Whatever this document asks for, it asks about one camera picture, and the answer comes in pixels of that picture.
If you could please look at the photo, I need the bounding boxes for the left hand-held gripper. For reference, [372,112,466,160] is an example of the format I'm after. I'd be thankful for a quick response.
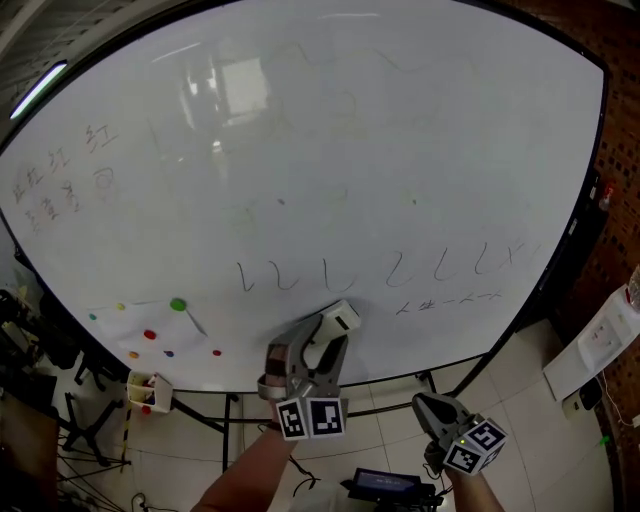
[257,312,350,442]

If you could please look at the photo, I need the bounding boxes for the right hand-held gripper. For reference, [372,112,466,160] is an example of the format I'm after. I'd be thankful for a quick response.
[411,392,508,476]

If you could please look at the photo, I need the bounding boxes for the white whiteboard eraser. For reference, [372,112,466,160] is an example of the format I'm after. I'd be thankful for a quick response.
[312,298,362,346]

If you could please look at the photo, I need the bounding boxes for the white whiteboard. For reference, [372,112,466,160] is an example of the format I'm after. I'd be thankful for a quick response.
[0,0,609,394]

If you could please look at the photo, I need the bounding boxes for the person's left forearm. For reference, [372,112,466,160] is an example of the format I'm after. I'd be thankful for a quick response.
[192,427,296,512]

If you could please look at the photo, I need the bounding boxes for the person's right forearm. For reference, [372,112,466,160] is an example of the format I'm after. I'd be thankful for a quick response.
[444,467,516,512]

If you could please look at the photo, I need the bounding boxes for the person's left hand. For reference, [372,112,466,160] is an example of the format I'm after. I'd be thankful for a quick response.
[263,343,292,401]

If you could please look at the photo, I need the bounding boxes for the chest-mounted screen device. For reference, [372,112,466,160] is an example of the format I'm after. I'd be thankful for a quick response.
[344,479,446,512]

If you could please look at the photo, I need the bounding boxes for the white paper sheet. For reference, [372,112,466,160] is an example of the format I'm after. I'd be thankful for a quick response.
[87,299,209,359]

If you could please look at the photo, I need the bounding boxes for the white water dispenser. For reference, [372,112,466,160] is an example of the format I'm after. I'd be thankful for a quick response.
[542,284,640,401]

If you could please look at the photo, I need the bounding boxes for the white marker holder box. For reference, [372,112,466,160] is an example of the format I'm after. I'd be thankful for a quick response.
[125,370,174,415]

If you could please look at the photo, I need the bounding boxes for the yellow black hazard tape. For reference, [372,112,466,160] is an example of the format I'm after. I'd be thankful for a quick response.
[119,404,134,461]

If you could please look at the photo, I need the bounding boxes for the black office chair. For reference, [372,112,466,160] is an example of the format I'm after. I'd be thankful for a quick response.
[0,287,56,371]
[37,294,131,391]

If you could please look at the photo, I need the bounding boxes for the clear water bottle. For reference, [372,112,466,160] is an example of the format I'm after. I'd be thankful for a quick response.
[624,264,640,311]

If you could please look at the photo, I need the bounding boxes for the brown wooden desk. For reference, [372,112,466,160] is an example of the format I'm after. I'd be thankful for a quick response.
[0,394,59,512]

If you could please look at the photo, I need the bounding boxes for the long ceiling light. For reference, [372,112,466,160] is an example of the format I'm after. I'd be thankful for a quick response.
[9,59,69,120]

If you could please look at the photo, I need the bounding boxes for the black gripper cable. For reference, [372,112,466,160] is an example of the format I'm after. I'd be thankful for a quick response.
[257,422,321,499]

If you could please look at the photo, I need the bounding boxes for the white black wall device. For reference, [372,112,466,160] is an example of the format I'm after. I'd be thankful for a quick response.
[562,379,604,421]

